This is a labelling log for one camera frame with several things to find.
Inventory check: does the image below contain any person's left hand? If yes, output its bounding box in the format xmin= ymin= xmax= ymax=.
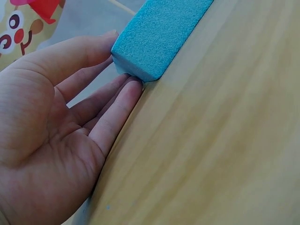
xmin=0 ymin=30 xmax=144 ymax=225

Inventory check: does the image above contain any blue foam block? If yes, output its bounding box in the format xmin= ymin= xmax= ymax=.
xmin=110 ymin=0 xmax=215 ymax=83

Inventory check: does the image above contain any thin wooden stick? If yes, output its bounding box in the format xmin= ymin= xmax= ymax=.
xmin=111 ymin=0 xmax=137 ymax=14

